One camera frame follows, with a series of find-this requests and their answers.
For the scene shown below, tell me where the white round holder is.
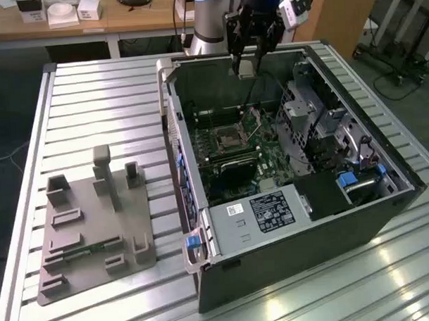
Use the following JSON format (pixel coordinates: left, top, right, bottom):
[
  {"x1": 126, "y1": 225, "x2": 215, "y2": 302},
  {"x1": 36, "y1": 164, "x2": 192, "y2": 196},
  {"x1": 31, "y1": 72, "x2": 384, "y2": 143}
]
[{"x1": 46, "y1": 2, "x2": 81, "y2": 30}]

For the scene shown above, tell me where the green motherboard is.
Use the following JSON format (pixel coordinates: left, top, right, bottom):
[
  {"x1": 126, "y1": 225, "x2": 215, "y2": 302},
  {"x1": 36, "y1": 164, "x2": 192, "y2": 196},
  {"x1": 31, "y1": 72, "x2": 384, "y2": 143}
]
[{"x1": 189, "y1": 103, "x2": 297, "y2": 208}]

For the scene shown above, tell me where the black hanging cable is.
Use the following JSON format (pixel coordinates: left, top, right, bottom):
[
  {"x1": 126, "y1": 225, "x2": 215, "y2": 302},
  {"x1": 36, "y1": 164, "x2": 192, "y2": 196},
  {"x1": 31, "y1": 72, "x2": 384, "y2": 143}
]
[{"x1": 171, "y1": 0, "x2": 191, "y2": 58}]

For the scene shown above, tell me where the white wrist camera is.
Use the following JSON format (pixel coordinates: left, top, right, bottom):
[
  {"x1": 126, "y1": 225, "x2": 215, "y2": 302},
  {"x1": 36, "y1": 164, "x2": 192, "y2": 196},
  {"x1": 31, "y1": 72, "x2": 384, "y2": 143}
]
[{"x1": 278, "y1": 0, "x2": 318, "y2": 32}]

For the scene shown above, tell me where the grey parts rack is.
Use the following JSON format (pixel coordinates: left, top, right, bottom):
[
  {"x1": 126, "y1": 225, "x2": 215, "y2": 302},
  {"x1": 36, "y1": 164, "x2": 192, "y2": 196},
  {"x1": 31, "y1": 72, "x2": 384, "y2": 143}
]
[{"x1": 31, "y1": 143, "x2": 158, "y2": 307}]

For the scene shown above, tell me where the black RAM slot row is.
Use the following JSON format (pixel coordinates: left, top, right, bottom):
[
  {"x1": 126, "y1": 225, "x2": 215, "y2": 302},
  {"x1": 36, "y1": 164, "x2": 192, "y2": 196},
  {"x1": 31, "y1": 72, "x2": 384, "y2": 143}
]
[
  {"x1": 199, "y1": 150, "x2": 259, "y2": 166},
  {"x1": 192, "y1": 106, "x2": 243, "y2": 130}
]

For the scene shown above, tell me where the green RAM stick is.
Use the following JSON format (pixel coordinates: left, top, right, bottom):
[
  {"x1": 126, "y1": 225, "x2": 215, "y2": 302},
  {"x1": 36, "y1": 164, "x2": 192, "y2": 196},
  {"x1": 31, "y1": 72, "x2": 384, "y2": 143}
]
[{"x1": 63, "y1": 241, "x2": 108, "y2": 260}]

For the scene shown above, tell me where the blue case latch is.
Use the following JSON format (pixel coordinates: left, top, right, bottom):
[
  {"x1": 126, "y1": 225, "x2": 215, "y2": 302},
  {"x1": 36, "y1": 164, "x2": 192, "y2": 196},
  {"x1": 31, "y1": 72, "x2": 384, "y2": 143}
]
[{"x1": 185, "y1": 234, "x2": 201, "y2": 252}]

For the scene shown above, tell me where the metal drive cage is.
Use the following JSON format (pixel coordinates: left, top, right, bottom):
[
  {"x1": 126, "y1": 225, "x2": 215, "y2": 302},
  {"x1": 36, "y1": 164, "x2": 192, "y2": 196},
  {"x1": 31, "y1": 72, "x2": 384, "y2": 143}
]
[{"x1": 274, "y1": 59, "x2": 346, "y2": 177}]

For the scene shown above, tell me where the black PC case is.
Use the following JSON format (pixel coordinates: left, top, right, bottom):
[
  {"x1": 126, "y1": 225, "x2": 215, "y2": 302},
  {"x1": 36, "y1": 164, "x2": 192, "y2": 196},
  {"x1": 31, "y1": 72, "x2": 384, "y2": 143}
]
[{"x1": 155, "y1": 41, "x2": 429, "y2": 317}]

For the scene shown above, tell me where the white box black top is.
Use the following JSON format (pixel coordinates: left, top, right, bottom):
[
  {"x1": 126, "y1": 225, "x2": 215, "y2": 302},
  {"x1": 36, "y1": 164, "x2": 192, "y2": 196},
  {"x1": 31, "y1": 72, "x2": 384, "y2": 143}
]
[{"x1": 15, "y1": 0, "x2": 46, "y2": 25}]

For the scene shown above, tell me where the white printed box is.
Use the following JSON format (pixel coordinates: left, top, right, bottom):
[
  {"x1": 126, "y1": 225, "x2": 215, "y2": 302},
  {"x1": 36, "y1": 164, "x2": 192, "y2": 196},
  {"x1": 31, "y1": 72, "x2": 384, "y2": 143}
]
[{"x1": 75, "y1": 0, "x2": 103, "y2": 23}]

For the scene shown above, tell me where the small silver heat sink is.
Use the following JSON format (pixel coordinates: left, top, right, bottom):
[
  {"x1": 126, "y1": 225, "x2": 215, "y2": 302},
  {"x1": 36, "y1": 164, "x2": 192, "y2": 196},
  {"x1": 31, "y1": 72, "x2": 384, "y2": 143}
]
[{"x1": 258, "y1": 177, "x2": 278, "y2": 192}]

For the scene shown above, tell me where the metal socket cover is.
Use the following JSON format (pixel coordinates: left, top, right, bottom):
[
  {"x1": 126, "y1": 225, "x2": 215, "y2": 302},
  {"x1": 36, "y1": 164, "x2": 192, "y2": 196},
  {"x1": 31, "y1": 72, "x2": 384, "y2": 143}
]
[{"x1": 237, "y1": 108, "x2": 263, "y2": 142}]

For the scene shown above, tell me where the CPU socket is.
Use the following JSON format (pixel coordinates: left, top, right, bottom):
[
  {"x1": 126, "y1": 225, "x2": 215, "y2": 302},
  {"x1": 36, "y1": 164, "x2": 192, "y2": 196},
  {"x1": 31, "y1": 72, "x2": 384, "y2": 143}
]
[{"x1": 215, "y1": 123, "x2": 251, "y2": 154}]

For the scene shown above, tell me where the silver power supply unit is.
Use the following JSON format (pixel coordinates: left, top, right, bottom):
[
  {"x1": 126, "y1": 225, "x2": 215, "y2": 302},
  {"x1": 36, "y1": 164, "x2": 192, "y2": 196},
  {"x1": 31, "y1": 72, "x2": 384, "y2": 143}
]
[{"x1": 205, "y1": 183, "x2": 316, "y2": 257}]

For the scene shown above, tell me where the wheeled equipment cart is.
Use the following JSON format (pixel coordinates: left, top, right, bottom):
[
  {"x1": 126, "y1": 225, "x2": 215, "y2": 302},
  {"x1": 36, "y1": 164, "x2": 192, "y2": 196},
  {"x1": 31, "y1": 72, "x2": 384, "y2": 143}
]
[{"x1": 349, "y1": 0, "x2": 429, "y2": 90}]

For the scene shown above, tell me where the black plastic shroud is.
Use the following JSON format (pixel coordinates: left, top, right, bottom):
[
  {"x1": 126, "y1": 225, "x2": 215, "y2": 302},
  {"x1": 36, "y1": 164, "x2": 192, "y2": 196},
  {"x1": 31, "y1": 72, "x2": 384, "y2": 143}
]
[{"x1": 293, "y1": 169, "x2": 357, "y2": 222}]

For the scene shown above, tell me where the blue disk carrier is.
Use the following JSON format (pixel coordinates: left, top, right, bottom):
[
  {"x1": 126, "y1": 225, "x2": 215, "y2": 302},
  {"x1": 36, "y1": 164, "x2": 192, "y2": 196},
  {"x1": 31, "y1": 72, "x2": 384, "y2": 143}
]
[{"x1": 335, "y1": 170, "x2": 359, "y2": 191}]

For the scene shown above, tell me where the wooden cabinet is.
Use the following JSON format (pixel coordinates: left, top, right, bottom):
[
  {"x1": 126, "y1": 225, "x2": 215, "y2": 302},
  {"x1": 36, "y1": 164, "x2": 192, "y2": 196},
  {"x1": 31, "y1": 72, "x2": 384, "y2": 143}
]
[{"x1": 290, "y1": 0, "x2": 385, "y2": 65}]

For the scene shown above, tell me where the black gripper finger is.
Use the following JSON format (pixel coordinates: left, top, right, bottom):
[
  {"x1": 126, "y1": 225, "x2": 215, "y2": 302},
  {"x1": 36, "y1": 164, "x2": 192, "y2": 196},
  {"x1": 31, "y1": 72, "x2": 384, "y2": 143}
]
[
  {"x1": 254, "y1": 20, "x2": 287, "y2": 75},
  {"x1": 224, "y1": 4, "x2": 254, "y2": 76}
]

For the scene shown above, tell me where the silver CPU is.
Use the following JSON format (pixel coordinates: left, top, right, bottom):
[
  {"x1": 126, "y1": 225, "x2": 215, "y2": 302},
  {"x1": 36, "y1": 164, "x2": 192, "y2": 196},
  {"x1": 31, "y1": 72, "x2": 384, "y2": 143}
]
[{"x1": 238, "y1": 59, "x2": 257, "y2": 80}]

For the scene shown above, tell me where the black graphics card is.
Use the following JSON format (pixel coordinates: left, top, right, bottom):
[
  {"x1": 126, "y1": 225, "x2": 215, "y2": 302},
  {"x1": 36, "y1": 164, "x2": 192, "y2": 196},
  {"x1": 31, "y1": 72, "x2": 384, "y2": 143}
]
[{"x1": 213, "y1": 157, "x2": 259, "y2": 190}]

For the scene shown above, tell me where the small white box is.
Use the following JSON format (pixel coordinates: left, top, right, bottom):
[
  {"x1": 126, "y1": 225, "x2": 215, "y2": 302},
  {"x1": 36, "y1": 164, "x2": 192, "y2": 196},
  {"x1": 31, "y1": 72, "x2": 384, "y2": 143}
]
[{"x1": 178, "y1": 0, "x2": 197, "y2": 23}]

